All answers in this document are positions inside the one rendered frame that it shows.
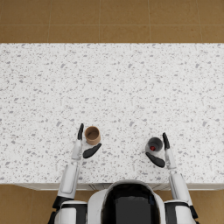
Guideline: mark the grey cup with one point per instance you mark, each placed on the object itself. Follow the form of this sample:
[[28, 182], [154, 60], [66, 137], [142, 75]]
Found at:
[[154, 145]]

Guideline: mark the robot body with dark centre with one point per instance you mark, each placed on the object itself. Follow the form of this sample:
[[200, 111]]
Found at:
[[130, 204]]

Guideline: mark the red berry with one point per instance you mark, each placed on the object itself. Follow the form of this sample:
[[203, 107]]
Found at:
[[152, 148]]

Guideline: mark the brown paper cup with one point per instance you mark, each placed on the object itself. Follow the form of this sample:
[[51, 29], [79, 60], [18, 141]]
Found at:
[[92, 135]]

